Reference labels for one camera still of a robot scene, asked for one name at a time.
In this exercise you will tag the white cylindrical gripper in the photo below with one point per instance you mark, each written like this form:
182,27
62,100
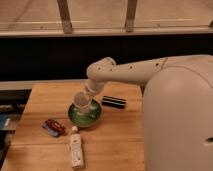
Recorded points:
92,88

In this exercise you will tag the white ceramic cup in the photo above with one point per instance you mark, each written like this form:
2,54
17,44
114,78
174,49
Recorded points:
82,102

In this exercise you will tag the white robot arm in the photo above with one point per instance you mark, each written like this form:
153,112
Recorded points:
177,107

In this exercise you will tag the green ceramic bowl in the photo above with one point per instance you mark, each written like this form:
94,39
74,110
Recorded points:
85,120

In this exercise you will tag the black rectangular box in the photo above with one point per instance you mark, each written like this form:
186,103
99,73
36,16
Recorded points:
113,102

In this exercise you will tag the red and blue snack bag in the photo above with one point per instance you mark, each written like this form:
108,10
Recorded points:
54,128

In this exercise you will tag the white bottle with label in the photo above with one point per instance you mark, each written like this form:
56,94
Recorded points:
76,149

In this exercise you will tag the left metal window post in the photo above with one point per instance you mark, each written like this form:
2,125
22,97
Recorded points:
65,16

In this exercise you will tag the metal window post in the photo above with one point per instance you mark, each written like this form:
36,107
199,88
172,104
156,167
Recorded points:
130,15
65,16

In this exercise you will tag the right metal window post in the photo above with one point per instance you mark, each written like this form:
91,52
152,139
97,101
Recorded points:
130,15

